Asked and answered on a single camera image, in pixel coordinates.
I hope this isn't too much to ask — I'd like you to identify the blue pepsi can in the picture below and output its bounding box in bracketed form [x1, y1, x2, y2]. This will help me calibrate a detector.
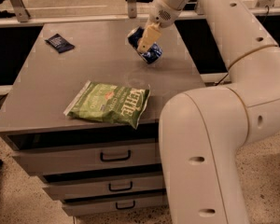
[127, 27, 162, 64]

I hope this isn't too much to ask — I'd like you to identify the dark blue snack packet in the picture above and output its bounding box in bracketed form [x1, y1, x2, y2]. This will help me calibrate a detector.
[46, 34, 75, 53]

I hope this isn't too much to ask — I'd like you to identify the black cable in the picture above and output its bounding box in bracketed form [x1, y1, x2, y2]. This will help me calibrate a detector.
[214, 72, 230, 86]

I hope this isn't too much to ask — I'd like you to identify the top grey drawer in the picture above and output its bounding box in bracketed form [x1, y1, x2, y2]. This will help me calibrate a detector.
[13, 140, 160, 175]

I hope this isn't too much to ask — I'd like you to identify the bottom grey drawer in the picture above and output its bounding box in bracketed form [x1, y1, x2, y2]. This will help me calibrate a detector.
[63, 192, 167, 217]

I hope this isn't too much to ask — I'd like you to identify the grey drawer cabinet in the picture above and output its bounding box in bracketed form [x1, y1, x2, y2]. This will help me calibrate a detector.
[0, 20, 203, 204]

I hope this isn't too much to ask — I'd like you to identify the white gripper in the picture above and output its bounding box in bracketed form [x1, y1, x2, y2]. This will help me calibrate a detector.
[137, 0, 184, 53]

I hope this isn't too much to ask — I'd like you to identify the grey drawer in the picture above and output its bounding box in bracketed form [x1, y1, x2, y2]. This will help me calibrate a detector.
[43, 172, 164, 201]
[13, 140, 160, 175]
[63, 192, 167, 217]

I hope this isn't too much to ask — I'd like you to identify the middle grey drawer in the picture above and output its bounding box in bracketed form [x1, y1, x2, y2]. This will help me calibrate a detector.
[43, 172, 164, 201]

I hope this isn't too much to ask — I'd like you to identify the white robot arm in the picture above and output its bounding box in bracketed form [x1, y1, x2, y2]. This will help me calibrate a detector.
[139, 0, 280, 224]

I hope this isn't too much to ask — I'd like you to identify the green kettle chips bag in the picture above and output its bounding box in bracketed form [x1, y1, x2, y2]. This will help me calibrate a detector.
[63, 81, 150, 129]

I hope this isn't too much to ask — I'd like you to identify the grey metal railing frame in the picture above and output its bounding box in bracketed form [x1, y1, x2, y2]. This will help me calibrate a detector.
[0, 0, 280, 27]

